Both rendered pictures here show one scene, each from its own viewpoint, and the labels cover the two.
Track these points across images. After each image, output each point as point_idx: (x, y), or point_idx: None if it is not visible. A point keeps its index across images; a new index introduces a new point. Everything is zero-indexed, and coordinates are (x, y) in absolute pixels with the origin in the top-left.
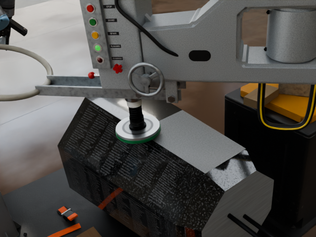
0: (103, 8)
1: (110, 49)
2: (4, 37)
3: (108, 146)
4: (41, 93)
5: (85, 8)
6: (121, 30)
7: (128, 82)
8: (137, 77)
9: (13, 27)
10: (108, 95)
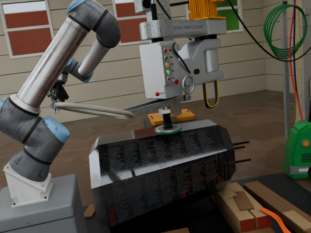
0: None
1: None
2: (59, 100)
3: (151, 153)
4: None
5: (163, 51)
6: (173, 62)
7: (183, 87)
8: (185, 83)
9: (64, 92)
10: (163, 105)
